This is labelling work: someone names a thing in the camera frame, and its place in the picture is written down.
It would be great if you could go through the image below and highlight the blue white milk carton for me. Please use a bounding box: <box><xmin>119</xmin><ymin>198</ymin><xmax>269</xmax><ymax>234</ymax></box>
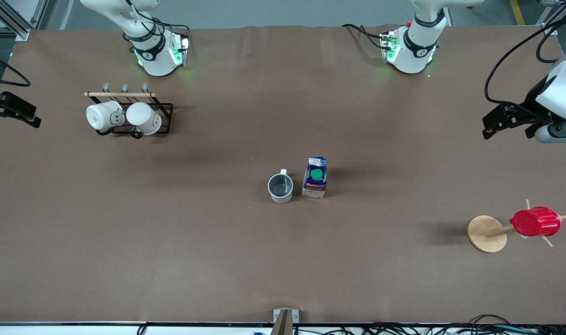
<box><xmin>301</xmin><ymin>157</ymin><xmax>329</xmax><ymax>199</ymax></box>

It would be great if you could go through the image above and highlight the white mug grey inside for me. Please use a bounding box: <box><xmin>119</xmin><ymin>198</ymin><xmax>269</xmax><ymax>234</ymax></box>
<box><xmin>267</xmin><ymin>168</ymin><xmax>294</xmax><ymax>204</ymax></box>

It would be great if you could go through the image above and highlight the red plastic cup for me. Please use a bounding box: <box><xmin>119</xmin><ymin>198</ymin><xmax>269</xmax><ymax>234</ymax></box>
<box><xmin>510</xmin><ymin>207</ymin><xmax>562</xmax><ymax>238</ymax></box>

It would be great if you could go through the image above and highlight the wooden cup tree stand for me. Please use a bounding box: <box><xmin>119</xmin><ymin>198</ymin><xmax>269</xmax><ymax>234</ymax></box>
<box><xmin>466</xmin><ymin>199</ymin><xmax>566</xmax><ymax>254</ymax></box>

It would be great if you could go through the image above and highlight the white mug printed bottom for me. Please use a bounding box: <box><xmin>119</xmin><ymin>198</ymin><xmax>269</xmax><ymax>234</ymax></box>
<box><xmin>86</xmin><ymin>100</ymin><xmax>125</xmax><ymax>136</ymax></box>

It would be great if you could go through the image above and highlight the white mug plain bottom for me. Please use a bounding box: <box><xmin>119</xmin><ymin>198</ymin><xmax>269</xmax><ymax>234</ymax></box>
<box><xmin>126</xmin><ymin>102</ymin><xmax>163</xmax><ymax>139</ymax></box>

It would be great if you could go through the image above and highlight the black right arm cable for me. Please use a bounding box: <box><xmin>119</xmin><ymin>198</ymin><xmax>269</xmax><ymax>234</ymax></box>
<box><xmin>0</xmin><ymin>50</ymin><xmax>31</xmax><ymax>87</ymax></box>

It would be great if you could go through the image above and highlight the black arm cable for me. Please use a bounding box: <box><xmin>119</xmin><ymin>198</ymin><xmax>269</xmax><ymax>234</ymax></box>
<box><xmin>0</xmin><ymin>50</ymin><xmax>31</xmax><ymax>87</ymax></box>
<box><xmin>485</xmin><ymin>14</ymin><xmax>566</xmax><ymax>112</ymax></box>

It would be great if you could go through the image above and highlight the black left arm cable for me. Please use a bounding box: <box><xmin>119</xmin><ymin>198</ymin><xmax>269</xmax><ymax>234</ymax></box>
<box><xmin>485</xmin><ymin>14</ymin><xmax>566</xmax><ymax>112</ymax></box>

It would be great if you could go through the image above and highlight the aluminium frame profile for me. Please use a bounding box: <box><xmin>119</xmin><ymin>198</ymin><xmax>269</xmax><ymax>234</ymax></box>
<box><xmin>541</xmin><ymin>0</ymin><xmax>566</xmax><ymax>37</ymax></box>
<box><xmin>0</xmin><ymin>0</ymin><xmax>48</xmax><ymax>42</ymax></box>

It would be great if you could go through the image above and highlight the black wire mug rack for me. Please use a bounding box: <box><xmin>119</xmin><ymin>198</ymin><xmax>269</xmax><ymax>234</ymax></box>
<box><xmin>84</xmin><ymin>83</ymin><xmax>174</xmax><ymax>139</ymax></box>

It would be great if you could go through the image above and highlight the black base power cable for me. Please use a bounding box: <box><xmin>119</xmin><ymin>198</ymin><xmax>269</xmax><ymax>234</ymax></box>
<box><xmin>342</xmin><ymin>23</ymin><xmax>386</xmax><ymax>50</ymax></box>

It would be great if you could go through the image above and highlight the tangle of black cables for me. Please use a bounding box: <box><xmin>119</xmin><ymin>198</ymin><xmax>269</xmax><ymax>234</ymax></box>
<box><xmin>294</xmin><ymin>314</ymin><xmax>566</xmax><ymax>335</ymax></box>

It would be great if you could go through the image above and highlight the metal table edge bracket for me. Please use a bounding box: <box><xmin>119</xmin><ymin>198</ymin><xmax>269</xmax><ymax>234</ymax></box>
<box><xmin>273</xmin><ymin>308</ymin><xmax>300</xmax><ymax>335</ymax></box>

